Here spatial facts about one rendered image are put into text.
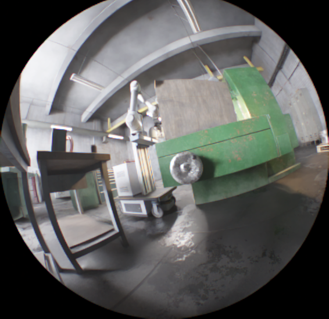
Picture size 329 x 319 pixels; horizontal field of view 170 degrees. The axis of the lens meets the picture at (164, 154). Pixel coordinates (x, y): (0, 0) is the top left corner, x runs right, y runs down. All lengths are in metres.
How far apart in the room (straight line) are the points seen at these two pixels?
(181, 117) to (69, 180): 1.28
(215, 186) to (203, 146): 1.01
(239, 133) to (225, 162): 0.22
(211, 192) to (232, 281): 1.29
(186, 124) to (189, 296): 1.27
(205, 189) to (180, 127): 0.98
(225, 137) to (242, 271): 0.83
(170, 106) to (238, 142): 0.70
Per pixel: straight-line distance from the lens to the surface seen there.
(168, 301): 0.69
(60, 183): 1.23
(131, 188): 1.68
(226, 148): 0.76
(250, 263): 0.78
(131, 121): 1.37
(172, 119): 1.07
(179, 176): 0.68
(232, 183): 1.71
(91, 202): 3.01
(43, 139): 7.89
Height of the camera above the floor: 0.63
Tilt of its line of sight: 8 degrees up
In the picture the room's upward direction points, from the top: 12 degrees counter-clockwise
